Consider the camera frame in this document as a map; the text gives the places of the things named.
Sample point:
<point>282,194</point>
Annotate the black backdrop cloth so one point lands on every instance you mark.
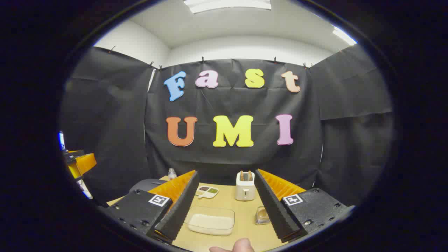
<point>227,103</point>

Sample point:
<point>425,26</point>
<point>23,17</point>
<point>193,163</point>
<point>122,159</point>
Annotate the narrow ceiling light panel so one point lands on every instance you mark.
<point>344,36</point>

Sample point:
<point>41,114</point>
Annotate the clear container of rice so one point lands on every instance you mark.
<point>210,224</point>

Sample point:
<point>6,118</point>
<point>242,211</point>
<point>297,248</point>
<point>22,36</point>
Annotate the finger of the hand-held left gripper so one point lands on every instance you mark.
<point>84,162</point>

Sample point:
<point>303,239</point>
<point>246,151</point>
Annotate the clear chopstick holder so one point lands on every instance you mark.
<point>261,216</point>

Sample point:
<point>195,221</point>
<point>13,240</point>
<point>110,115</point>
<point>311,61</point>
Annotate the wide ceiling light panel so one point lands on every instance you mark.
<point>227,4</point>

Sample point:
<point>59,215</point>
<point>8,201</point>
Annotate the white divided bean dish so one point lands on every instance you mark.
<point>208,191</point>

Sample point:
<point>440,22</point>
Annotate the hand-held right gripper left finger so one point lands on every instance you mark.
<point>178,210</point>

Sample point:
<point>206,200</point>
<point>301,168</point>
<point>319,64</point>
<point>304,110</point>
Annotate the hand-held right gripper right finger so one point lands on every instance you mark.
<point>276,210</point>

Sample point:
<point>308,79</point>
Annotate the dark grey rice cooker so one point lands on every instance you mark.
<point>147,185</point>

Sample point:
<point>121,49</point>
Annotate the small clear red-label bottle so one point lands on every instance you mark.
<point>172,175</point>

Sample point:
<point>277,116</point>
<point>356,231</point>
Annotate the white toaster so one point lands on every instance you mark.
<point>245,190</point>

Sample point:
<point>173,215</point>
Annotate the computer monitor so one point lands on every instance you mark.
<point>62,140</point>

